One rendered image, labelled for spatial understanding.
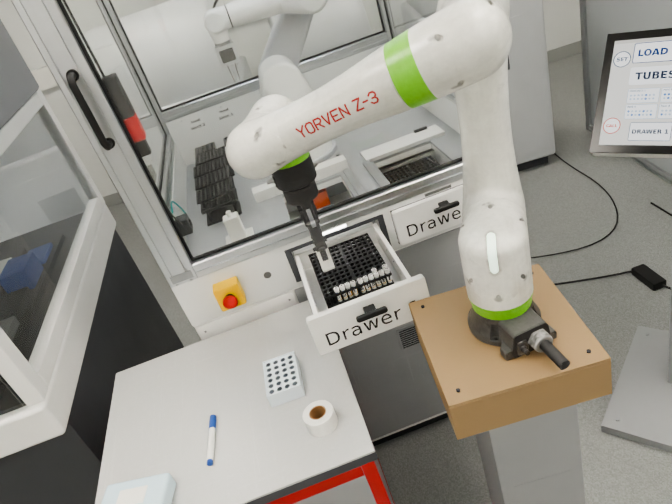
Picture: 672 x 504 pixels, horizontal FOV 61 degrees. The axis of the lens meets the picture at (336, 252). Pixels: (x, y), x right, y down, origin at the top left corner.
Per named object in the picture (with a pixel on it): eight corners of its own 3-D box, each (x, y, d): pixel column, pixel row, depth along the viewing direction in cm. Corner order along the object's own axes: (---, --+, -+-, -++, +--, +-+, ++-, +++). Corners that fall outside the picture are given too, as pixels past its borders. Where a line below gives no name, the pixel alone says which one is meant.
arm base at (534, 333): (594, 362, 106) (593, 339, 103) (524, 395, 104) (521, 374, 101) (515, 287, 128) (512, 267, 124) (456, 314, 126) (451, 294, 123)
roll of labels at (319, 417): (301, 430, 126) (295, 418, 124) (321, 407, 130) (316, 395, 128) (324, 442, 121) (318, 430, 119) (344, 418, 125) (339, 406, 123)
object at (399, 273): (423, 306, 137) (418, 286, 134) (323, 344, 136) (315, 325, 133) (376, 231, 171) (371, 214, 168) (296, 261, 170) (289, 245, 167)
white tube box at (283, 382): (305, 395, 134) (300, 384, 132) (271, 407, 134) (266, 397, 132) (298, 361, 145) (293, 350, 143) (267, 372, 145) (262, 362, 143)
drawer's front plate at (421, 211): (494, 210, 165) (489, 177, 159) (401, 246, 164) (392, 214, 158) (491, 208, 166) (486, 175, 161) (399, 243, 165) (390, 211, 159)
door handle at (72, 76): (115, 152, 130) (71, 72, 120) (104, 156, 130) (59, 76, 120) (117, 145, 134) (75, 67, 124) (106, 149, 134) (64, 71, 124)
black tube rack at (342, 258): (397, 293, 144) (391, 273, 140) (331, 318, 143) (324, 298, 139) (372, 251, 162) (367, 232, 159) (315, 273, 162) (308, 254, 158)
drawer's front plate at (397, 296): (433, 312, 136) (424, 276, 131) (320, 356, 135) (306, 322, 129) (431, 308, 138) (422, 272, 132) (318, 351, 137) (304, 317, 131)
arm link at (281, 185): (317, 157, 118) (309, 143, 126) (263, 177, 117) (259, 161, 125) (325, 182, 121) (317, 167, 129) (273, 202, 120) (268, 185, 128)
